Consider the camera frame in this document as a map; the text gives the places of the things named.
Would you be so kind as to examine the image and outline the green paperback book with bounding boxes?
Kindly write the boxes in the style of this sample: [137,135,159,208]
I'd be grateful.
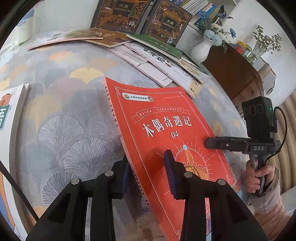
[126,34,182,61]

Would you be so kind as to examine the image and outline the black camera box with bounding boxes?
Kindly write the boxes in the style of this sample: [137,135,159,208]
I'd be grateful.
[241,96,276,142]

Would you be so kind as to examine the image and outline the black camera cable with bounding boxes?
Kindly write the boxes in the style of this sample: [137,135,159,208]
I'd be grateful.
[264,105,288,167]

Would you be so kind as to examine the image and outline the white ceramic vase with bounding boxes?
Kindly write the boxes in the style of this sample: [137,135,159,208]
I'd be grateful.
[190,37,213,63]

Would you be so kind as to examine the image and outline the dark brown wooden cabinet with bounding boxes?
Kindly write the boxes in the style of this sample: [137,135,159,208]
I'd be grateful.
[202,45,264,108]

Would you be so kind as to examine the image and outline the stack of sorted books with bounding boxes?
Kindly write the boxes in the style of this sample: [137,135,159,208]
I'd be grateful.
[1,83,30,240]

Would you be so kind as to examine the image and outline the glass vase dried sprigs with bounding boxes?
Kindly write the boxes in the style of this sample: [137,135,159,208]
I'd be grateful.
[246,25,282,65]

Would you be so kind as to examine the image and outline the blue and white flowers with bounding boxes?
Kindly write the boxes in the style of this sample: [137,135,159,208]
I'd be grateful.
[197,5,236,54]

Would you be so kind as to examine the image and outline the white pink edged book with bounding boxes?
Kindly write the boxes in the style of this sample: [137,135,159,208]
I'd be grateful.
[28,28,103,50]

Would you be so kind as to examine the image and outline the row of shelved books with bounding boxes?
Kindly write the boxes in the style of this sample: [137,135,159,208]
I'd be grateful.
[169,1,223,26]

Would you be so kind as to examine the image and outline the beige ribbed radiator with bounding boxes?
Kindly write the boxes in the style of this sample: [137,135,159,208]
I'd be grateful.
[270,92,295,193]

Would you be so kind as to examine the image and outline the black cable left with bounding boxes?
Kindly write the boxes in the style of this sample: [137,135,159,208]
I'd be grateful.
[0,160,40,222]

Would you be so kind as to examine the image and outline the white calligraphy cover book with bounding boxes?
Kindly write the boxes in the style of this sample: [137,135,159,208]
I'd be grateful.
[125,43,201,98]

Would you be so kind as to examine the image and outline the white spiral bound booklet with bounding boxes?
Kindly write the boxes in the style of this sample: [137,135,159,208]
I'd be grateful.
[107,45,173,87]

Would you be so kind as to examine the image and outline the dark ornate encyclopedia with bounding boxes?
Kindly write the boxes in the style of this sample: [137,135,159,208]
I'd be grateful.
[142,0,192,46]
[90,0,150,34]

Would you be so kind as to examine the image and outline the red paperback book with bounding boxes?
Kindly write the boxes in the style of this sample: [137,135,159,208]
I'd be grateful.
[104,78,235,240]

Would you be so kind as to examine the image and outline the dark ornate encyclopedia right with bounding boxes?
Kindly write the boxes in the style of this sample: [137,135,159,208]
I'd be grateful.
[142,0,192,46]

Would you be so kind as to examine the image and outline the white bookshelf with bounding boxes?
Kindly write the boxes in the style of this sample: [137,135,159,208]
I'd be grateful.
[173,0,239,53]

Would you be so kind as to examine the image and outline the dark ornate encyclopedia left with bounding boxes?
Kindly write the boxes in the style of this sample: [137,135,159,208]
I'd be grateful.
[90,0,150,34]

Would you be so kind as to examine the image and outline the pink sleeved forearm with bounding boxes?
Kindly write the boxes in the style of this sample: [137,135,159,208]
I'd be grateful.
[250,168,291,240]

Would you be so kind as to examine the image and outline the brown cover book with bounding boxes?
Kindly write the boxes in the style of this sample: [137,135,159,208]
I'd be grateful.
[85,29,132,48]

